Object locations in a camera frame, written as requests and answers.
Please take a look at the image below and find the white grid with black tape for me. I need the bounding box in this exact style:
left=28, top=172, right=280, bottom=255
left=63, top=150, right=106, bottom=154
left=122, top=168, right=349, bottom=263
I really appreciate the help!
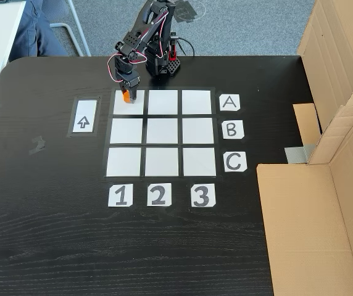
left=102, top=86, right=219, bottom=179

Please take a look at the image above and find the white arrow paper sheet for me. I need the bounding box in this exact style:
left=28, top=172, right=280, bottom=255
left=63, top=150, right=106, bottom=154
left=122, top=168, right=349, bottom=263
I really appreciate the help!
left=71, top=99, right=98, bottom=134

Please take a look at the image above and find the black and red clamp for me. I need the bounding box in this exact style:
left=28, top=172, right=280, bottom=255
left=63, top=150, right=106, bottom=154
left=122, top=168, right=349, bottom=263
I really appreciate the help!
left=168, top=30, right=179, bottom=61

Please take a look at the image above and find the black floor tape patch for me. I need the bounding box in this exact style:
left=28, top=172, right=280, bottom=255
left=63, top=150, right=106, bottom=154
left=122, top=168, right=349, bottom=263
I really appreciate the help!
left=175, top=0, right=199, bottom=24

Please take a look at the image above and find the paper sheet letter A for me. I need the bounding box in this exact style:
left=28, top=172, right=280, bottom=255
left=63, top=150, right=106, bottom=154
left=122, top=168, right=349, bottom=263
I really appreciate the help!
left=219, top=94, right=241, bottom=112

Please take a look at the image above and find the person's leg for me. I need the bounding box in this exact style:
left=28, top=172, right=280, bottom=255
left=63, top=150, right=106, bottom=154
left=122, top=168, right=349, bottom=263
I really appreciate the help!
left=9, top=0, right=69, bottom=62

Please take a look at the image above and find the paper sheet letter B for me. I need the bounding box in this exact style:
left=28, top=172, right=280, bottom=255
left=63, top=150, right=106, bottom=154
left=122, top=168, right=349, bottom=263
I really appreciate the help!
left=222, top=120, right=245, bottom=140

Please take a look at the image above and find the paper sheet number 1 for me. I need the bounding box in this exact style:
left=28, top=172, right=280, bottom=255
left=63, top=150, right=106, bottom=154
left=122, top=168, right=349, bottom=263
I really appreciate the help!
left=107, top=184, right=133, bottom=207

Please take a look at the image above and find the paper sheet number 2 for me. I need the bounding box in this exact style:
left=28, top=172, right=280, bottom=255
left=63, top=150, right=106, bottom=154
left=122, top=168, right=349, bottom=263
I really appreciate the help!
left=146, top=182, right=173, bottom=207

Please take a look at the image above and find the paper sheet letter C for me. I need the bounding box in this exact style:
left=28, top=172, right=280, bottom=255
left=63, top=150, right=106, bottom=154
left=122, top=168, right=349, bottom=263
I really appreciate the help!
left=223, top=151, right=247, bottom=173

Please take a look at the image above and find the paper sheet number 3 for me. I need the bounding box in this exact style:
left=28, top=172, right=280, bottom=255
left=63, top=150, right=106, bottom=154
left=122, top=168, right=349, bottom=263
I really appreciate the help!
left=191, top=183, right=217, bottom=208

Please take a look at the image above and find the grey tape strip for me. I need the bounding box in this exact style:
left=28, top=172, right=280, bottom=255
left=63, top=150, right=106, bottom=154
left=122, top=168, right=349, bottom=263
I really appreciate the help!
left=284, top=144, right=315, bottom=164

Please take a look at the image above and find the brown cardboard box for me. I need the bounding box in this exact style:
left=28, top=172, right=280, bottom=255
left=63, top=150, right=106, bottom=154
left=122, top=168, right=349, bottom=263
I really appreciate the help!
left=293, top=0, right=353, bottom=146
left=256, top=104, right=353, bottom=296

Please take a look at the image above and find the red and white cable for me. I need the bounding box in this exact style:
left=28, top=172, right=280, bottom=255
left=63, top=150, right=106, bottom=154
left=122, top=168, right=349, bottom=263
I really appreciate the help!
left=106, top=7, right=170, bottom=84

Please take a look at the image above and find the white metal chair frame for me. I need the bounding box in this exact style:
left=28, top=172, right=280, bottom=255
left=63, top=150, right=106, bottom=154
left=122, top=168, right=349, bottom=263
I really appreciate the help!
left=49, top=0, right=91, bottom=57

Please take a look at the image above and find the black cable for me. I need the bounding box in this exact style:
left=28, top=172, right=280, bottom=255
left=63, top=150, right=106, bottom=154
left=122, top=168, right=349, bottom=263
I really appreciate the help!
left=176, top=37, right=196, bottom=58

